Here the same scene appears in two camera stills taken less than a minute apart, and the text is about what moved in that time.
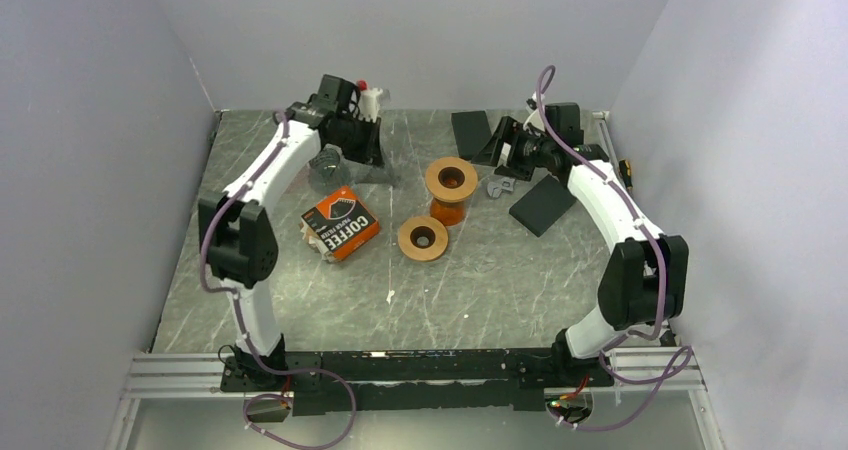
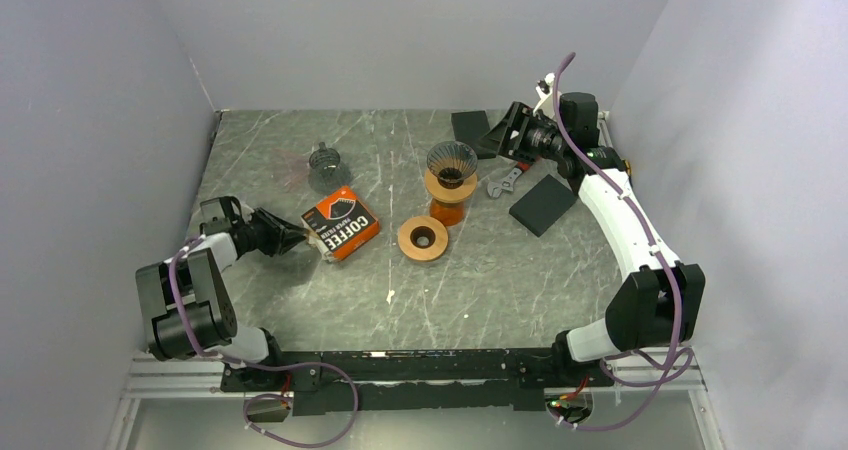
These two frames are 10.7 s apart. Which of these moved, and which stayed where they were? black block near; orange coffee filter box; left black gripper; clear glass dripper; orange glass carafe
Moved: clear glass dripper; left black gripper
Stayed: orange coffee filter box; orange glass carafe; black block near
